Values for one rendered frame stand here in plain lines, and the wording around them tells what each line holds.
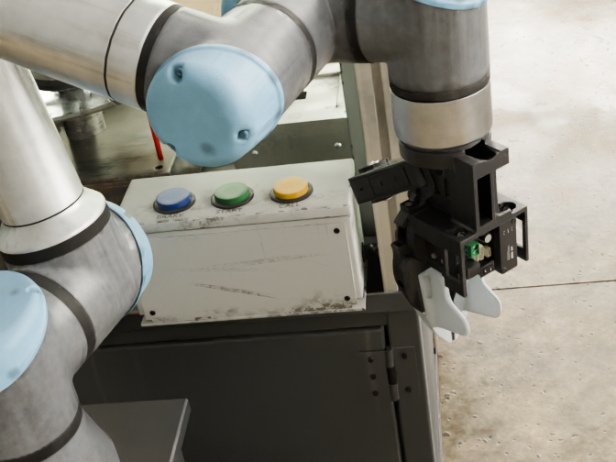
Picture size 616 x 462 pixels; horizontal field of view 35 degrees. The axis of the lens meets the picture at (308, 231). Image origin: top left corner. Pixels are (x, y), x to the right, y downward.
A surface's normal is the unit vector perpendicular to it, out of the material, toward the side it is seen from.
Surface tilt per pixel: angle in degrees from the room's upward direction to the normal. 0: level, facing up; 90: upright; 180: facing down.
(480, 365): 0
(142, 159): 0
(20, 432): 90
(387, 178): 88
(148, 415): 0
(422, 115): 90
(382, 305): 90
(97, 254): 82
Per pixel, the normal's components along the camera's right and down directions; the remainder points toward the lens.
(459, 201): -0.81, 0.41
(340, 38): -0.33, 0.68
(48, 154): 0.78, 0.08
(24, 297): -0.19, -0.76
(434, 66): -0.15, 0.55
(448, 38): 0.12, 0.52
